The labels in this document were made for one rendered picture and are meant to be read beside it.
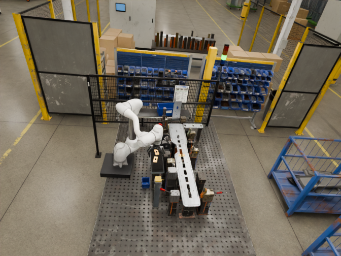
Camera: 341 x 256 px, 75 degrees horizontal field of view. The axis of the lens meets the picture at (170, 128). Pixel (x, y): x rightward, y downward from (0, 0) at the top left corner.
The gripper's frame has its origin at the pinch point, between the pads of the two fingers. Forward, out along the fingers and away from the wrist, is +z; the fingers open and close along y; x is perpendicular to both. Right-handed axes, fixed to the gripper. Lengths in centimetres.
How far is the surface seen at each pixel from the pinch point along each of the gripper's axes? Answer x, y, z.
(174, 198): -35.3, 25.4, 20.6
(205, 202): -29, 59, 28
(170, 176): -10.6, 18.8, 15.7
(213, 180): 22, 76, 51
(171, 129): 79, 13, 20
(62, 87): 196, -202, 43
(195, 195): -28, 46, 21
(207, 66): 140, 54, -54
